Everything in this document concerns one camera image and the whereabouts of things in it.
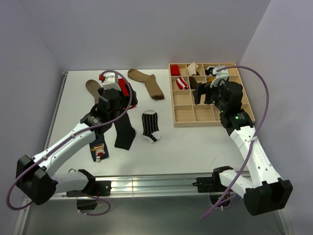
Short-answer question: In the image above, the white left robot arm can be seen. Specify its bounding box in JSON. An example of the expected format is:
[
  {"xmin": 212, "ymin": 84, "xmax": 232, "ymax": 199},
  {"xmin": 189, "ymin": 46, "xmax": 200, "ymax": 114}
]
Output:
[{"xmin": 16, "ymin": 89, "xmax": 134, "ymax": 205}]

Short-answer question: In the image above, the navy patterned sock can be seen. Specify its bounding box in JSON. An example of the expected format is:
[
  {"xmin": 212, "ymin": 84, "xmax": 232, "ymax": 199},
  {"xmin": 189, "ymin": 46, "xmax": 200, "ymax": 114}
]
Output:
[{"xmin": 89, "ymin": 135, "xmax": 109, "ymax": 162}]

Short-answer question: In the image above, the long black sock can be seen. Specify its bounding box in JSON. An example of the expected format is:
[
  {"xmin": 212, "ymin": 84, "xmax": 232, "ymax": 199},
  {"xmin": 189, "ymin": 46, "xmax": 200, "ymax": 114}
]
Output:
[{"xmin": 114, "ymin": 113, "xmax": 136, "ymax": 150}]

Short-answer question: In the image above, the rolled dark brown sock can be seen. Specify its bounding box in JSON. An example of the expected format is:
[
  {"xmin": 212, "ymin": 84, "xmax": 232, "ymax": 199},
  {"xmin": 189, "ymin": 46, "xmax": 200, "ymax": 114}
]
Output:
[{"xmin": 189, "ymin": 76, "xmax": 202, "ymax": 90}]

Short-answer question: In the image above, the rolled black white sock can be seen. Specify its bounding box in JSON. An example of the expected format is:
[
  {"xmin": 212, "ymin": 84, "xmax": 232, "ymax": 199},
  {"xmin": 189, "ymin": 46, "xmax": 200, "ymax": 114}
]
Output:
[{"xmin": 205, "ymin": 66, "xmax": 215, "ymax": 76}]

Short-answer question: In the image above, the aluminium front rail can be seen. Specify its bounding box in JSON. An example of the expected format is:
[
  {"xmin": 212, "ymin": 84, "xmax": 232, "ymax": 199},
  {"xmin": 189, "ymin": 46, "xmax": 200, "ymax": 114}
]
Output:
[{"xmin": 14, "ymin": 171, "xmax": 291, "ymax": 201}]

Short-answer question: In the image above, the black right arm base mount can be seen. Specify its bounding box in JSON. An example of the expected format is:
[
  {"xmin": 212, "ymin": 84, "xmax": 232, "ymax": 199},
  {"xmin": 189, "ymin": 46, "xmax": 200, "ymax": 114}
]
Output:
[{"xmin": 192, "ymin": 166, "xmax": 246, "ymax": 211}]

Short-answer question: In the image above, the rolled cream sock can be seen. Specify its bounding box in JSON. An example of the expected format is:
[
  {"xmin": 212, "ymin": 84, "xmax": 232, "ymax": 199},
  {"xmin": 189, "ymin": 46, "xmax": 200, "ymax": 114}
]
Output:
[{"xmin": 187, "ymin": 63, "xmax": 200, "ymax": 76}]

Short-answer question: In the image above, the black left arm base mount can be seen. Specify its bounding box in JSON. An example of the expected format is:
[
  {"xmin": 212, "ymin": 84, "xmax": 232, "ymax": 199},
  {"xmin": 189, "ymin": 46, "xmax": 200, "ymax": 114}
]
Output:
[{"xmin": 66, "ymin": 169, "xmax": 111, "ymax": 216}]

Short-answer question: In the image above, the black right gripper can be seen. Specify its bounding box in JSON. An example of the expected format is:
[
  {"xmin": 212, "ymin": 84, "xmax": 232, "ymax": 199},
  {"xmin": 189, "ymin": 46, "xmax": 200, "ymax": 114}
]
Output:
[{"xmin": 192, "ymin": 80, "xmax": 227, "ymax": 113}]

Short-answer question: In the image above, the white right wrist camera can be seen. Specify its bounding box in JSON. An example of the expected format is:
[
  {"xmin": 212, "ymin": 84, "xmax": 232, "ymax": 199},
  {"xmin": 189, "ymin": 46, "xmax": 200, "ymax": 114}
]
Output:
[{"xmin": 210, "ymin": 65, "xmax": 229, "ymax": 88}]

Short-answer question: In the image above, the tan brown sock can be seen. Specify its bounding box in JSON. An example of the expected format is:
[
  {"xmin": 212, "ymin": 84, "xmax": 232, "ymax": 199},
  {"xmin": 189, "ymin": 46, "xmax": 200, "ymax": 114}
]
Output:
[{"xmin": 128, "ymin": 69, "xmax": 164, "ymax": 100}]

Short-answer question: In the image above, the wooden compartment tray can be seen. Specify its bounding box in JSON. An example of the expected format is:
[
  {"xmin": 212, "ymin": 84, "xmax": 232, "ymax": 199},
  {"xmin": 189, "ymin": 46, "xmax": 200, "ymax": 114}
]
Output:
[{"xmin": 168, "ymin": 63, "xmax": 256, "ymax": 128}]

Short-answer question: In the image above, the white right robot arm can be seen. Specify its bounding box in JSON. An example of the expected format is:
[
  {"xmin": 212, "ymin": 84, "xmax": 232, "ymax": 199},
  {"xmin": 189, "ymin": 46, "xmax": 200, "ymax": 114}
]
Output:
[{"xmin": 193, "ymin": 80, "xmax": 293, "ymax": 216}]

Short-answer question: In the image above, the red sock with white print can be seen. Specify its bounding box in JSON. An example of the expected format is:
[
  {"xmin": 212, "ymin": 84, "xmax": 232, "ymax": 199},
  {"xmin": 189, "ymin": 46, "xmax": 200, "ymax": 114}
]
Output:
[{"xmin": 118, "ymin": 78, "xmax": 130, "ymax": 96}]

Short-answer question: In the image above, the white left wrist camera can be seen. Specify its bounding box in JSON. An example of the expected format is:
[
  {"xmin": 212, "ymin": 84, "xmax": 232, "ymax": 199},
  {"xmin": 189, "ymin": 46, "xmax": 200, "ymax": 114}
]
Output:
[{"xmin": 99, "ymin": 72, "xmax": 121, "ymax": 91}]

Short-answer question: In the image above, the black white striped sock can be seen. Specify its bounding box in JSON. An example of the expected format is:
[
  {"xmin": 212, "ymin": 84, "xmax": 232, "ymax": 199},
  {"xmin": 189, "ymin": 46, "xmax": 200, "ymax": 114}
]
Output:
[{"xmin": 142, "ymin": 110, "xmax": 161, "ymax": 143}]

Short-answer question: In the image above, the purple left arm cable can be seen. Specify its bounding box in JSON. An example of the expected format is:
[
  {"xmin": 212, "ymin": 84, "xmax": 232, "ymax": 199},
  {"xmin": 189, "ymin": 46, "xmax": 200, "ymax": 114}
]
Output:
[{"xmin": 5, "ymin": 70, "xmax": 134, "ymax": 217}]

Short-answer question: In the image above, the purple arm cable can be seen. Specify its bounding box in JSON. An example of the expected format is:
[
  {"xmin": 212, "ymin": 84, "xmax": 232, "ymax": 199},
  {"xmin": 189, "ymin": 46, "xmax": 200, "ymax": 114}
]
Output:
[
  {"xmin": 199, "ymin": 65, "xmax": 269, "ymax": 221},
  {"xmin": 5, "ymin": 70, "xmax": 134, "ymax": 217}
]

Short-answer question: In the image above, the brown sock with striped cuff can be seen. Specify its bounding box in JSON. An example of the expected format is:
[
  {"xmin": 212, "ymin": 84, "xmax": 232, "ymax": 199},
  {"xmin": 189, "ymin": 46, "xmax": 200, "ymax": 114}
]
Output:
[{"xmin": 85, "ymin": 80, "xmax": 101, "ymax": 104}]

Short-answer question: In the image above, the rolled red white striped sock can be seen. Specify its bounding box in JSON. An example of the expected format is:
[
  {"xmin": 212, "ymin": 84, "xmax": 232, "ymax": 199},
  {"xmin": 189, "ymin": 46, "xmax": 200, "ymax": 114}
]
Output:
[{"xmin": 176, "ymin": 77, "xmax": 189, "ymax": 90}]

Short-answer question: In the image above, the rolled mustard yellow sock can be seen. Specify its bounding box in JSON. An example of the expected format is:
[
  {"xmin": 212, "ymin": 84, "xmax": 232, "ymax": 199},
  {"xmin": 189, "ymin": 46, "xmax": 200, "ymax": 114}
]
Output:
[{"xmin": 206, "ymin": 76, "xmax": 216, "ymax": 82}]

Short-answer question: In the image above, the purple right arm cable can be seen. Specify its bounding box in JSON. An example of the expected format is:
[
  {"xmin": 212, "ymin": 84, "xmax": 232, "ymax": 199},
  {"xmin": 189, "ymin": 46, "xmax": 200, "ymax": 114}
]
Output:
[{"xmin": 199, "ymin": 65, "xmax": 269, "ymax": 221}]

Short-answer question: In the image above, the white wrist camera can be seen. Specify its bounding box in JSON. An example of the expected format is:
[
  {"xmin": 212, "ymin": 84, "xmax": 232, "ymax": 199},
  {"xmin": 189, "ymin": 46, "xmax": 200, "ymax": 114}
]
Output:
[
  {"xmin": 210, "ymin": 65, "xmax": 229, "ymax": 88},
  {"xmin": 99, "ymin": 72, "xmax": 121, "ymax": 91}
]

